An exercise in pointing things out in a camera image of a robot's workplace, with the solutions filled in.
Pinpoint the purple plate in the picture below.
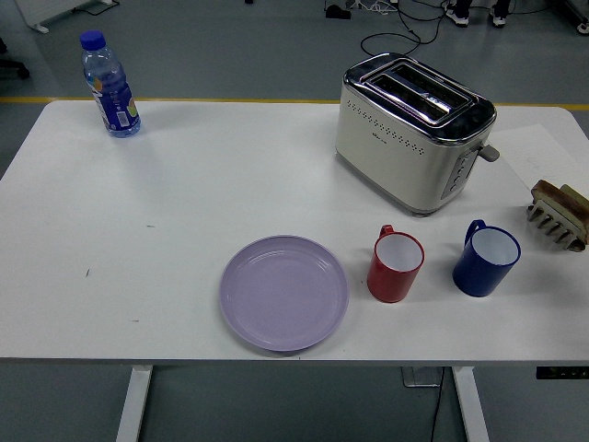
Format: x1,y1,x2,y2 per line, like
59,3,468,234
218,235,351,354

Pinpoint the black cable under table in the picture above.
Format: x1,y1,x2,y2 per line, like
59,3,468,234
428,367,446,442

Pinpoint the white cable bundle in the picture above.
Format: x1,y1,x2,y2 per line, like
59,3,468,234
352,0,399,15

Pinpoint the person's shoe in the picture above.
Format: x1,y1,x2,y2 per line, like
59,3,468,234
489,0,511,28
445,0,470,28

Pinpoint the grey box under table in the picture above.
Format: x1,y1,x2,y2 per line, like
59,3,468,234
399,366,445,389

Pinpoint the black toaster power cord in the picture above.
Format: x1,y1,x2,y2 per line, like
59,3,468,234
360,0,445,59

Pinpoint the cream and chrome toaster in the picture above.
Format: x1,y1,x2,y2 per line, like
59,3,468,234
334,52,502,217

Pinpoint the white stand base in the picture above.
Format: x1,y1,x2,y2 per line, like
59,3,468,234
15,0,121,34

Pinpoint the blue mug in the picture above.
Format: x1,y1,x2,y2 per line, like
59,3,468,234
451,219,523,298

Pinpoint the red mug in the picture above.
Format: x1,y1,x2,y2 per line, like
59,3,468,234
366,224,426,304

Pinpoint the white table leg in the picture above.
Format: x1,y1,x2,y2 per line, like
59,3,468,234
450,366,491,442
114,366,154,442

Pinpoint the metal toast rack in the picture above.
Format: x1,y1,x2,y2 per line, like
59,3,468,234
525,202,586,253

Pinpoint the grey toaster lever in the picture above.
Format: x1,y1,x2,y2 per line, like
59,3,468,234
476,143,502,164

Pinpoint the black table control panel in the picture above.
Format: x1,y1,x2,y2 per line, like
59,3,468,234
536,366,589,381

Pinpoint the clear water bottle blue cap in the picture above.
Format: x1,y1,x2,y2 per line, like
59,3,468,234
79,29,143,139

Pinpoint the white paper sheet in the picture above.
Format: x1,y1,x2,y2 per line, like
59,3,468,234
490,122,589,192

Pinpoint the slice of bread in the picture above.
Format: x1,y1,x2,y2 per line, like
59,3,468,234
531,179,589,248

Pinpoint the black office chair base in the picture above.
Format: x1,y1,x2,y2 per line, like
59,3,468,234
0,36,31,80

